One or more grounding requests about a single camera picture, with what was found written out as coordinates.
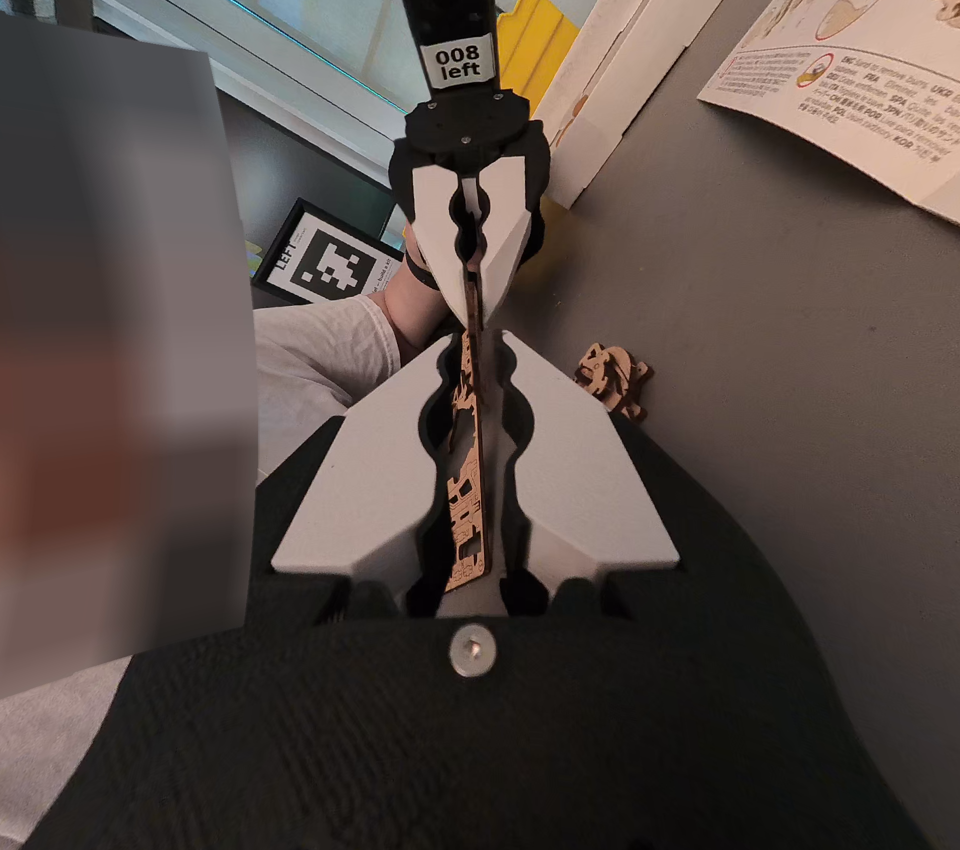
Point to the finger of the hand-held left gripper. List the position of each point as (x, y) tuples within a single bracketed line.
[(514, 220), (431, 220)]

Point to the yellow plastic bin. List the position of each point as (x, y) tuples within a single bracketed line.
[(540, 40)]

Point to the small wooden model assembly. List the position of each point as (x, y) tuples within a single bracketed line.
[(611, 378)]

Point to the person's left forearm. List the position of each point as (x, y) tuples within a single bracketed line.
[(322, 355)]

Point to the illustrated instruction booklet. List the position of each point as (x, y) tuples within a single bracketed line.
[(862, 78)]

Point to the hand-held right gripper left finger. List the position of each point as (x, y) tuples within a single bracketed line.
[(352, 490)]

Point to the white cardboard tray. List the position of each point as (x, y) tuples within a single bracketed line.
[(660, 40)]

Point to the black framed marker card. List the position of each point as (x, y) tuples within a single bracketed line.
[(330, 261)]

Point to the wooden gear-shaped model part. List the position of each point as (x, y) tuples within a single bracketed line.
[(465, 498)]

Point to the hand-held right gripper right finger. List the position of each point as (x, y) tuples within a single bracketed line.
[(592, 490)]

